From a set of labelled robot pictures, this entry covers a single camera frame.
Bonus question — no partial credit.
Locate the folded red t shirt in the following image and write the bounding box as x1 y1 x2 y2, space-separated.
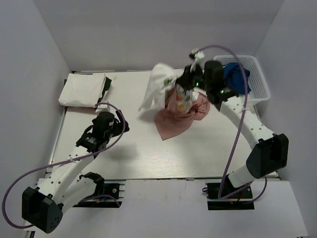
60 105 96 109

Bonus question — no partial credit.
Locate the folded green t shirt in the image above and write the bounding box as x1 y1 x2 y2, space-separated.
99 77 112 101

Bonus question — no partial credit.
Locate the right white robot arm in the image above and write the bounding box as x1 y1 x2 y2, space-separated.
176 60 289 199

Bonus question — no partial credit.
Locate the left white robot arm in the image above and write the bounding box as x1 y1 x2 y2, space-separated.
22 110 129 234

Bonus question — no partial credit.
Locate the white plastic basket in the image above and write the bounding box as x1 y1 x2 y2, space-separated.
213 55 271 106

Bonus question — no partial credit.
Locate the blue t shirt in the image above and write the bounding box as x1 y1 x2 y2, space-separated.
223 62 245 95

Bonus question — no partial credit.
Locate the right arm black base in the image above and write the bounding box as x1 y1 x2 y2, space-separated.
202 182 255 211

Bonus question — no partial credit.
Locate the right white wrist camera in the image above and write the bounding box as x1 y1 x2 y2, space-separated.
189 49 205 70

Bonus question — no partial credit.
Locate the white printed t shirt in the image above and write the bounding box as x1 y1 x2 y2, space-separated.
138 63 199 113

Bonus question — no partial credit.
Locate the folded white t shirt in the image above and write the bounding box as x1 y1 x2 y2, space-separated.
58 73 106 108

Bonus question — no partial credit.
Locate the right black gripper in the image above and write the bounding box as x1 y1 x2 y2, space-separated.
175 64 211 93

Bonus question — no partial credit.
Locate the pink t shirt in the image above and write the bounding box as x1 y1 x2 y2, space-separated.
154 88 210 141

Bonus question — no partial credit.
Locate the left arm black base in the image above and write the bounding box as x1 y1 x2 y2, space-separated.
73 180 126 208

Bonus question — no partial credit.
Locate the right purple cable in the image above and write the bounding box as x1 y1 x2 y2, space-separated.
197 44 268 203

